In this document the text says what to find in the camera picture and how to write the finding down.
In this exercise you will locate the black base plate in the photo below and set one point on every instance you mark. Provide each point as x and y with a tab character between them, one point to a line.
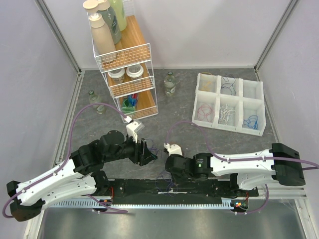
167	192

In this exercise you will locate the left glass bottle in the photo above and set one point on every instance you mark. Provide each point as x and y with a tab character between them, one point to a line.
95	99

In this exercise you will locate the light green bottle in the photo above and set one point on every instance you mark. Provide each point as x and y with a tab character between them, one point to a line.
118	7

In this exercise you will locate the white wire shelf rack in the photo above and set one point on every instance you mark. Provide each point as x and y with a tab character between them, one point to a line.
132	49

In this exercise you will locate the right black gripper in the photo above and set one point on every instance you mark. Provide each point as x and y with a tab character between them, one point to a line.
171	164

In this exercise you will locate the white six-compartment tray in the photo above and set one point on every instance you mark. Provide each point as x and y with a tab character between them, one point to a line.
230	104

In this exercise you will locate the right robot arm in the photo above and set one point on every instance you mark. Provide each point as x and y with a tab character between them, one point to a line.
279	163

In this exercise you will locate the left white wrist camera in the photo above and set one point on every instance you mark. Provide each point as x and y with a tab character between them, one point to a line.
133	127

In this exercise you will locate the green and blue packets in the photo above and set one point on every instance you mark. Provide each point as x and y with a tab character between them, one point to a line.
129	104

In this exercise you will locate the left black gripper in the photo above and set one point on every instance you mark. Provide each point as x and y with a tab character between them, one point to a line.
143	155

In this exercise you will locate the grey-green pump bottle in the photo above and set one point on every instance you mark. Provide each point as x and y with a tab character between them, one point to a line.
103	7

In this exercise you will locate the white-lid jar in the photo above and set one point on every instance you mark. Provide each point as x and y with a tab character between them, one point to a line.
117	75
135	72

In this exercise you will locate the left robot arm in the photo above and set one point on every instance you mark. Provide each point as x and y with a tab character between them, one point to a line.
80	174

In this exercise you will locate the right white-lid jar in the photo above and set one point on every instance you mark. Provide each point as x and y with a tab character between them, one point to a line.
135	72

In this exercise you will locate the left white-lid jar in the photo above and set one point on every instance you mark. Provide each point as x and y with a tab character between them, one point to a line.
117	75

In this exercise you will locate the beige pump bottle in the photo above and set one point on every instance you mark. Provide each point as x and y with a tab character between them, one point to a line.
102	37

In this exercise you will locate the glass bottle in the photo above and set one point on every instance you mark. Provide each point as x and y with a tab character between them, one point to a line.
170	83
95	99

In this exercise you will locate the slotted cable duct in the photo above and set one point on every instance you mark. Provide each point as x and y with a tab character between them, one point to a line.
226	204

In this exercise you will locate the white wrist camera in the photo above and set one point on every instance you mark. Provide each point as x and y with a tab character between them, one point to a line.
133	127
172	149

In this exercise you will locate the right glass bottle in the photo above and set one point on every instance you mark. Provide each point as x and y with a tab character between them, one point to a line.
170	83

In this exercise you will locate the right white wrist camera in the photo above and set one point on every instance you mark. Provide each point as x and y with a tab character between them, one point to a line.
172	149

